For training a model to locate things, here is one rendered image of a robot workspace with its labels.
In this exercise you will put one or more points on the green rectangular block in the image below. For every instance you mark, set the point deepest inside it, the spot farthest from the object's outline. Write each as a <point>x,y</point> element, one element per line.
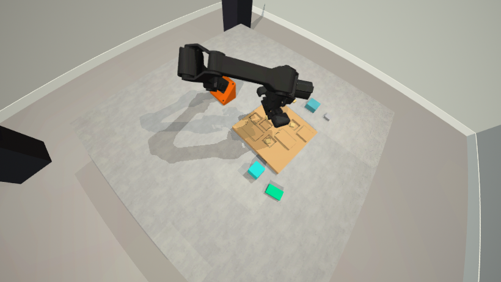
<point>274,192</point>

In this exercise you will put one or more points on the cyan cube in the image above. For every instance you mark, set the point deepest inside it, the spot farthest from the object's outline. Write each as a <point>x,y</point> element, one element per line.
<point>256,170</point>

